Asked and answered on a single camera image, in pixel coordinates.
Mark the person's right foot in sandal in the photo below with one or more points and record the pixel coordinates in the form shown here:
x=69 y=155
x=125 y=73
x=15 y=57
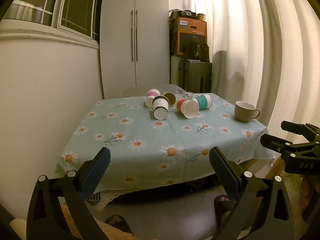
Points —
x=225 y=206

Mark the shaggy yellow rug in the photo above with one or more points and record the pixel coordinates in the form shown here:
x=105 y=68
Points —
x=111 y=231

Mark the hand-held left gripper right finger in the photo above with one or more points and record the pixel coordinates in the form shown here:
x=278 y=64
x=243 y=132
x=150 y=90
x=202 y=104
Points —
x=223 y=173

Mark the black bag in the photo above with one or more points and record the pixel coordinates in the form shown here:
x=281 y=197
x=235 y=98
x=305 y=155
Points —
x=185 y=13

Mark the grey chair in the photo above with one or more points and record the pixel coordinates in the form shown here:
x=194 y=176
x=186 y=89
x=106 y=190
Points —
x=135 y=91

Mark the beige ceramic mug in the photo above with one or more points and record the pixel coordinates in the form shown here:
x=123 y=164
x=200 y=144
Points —
x=243 y=112

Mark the brown paper cup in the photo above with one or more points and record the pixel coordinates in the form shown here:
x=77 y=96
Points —
x=171 y=97

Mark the person's left foot in sandal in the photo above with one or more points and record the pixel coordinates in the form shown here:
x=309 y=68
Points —
x=118 y=223

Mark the daisy print tablecloth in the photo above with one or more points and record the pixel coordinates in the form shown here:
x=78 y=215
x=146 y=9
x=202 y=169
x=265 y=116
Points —
x=140 y=131

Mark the dark green cabinet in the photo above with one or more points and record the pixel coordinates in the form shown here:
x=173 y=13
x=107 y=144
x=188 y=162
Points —
x=192 y=76

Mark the cream curtain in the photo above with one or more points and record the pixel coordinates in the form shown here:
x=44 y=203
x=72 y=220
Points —
x=250 y=42

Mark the person's foot in sandal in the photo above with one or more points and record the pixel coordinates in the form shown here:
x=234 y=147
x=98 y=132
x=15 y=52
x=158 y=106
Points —
x=225 y=206
x=118 y=223

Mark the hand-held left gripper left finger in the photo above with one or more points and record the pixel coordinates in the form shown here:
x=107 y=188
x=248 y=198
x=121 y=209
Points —
x=97 y=175

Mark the gold pot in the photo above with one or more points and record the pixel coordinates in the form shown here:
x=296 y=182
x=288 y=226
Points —
x=201 y=17

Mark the white wardrobe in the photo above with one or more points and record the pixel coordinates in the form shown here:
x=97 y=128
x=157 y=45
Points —
x=120 y=42

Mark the black band paper cup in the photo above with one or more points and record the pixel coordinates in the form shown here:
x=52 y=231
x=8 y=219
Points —
x=160 y=105

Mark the red band paper cup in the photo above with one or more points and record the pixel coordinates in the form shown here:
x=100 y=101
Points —
x=191 y=108

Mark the white frame window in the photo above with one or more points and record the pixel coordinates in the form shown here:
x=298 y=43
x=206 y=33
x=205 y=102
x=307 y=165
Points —
x=75 y=5

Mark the pink band paper cup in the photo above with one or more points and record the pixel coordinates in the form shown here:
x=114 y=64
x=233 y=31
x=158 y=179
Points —
x=152 y=95

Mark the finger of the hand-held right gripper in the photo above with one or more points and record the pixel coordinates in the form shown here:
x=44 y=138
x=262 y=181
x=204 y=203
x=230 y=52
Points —
x=275 y=143
x=307 y=131

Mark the orange cardboard box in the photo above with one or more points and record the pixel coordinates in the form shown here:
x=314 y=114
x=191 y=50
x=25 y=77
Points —
x=192 y=33

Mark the teal band paper cup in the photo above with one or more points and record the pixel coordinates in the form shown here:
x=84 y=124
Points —
x=203 y=101

